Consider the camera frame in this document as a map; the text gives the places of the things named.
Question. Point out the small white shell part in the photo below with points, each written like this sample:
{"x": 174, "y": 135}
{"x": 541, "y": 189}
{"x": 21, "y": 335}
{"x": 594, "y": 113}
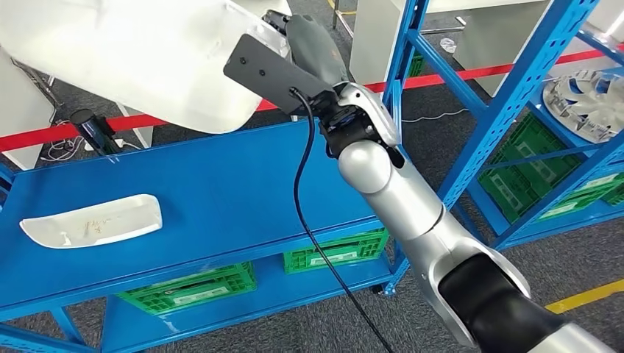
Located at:
{"x": 97, "y": 221}

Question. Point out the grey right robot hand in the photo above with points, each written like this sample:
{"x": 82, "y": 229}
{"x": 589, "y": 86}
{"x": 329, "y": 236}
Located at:
{"x": 314, "y": 48}

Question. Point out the low blue shelf rack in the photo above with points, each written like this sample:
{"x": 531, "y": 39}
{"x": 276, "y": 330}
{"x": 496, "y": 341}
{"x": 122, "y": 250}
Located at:
{"x": 219, "y": 185}

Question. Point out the red barrier tape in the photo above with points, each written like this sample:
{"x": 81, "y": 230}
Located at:
{"x": 468, "y": 72}

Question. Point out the black stanchion post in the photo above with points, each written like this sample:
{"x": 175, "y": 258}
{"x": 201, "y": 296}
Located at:
{"x": 92, "y": 129}

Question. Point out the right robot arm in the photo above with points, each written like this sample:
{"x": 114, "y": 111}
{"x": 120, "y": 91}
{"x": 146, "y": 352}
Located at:
{"x": 400, "y": 195}

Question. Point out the tall blue shelf rack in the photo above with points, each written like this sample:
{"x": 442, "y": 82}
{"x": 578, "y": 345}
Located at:
{"x": 516, "y": 83}

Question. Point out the white cabinet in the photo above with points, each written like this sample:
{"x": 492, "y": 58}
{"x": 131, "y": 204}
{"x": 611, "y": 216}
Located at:
{"x": 370, "y": 44}

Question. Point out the silver fan wheel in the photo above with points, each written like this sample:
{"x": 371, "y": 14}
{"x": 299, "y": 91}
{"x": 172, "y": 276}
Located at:
{"x": 585, "y": 112}

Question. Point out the large white shell part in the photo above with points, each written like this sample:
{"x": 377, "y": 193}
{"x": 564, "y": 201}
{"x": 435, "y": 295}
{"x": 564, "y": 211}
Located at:
{"x": 146, "y": 58}

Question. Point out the clear plastic bag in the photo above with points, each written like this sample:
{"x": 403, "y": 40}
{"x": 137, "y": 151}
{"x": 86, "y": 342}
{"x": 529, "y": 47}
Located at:
{"x": 448, "y": 45}

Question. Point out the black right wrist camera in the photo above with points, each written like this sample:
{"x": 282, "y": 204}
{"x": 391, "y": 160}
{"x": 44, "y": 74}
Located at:
{"x": 273, "y": 73}

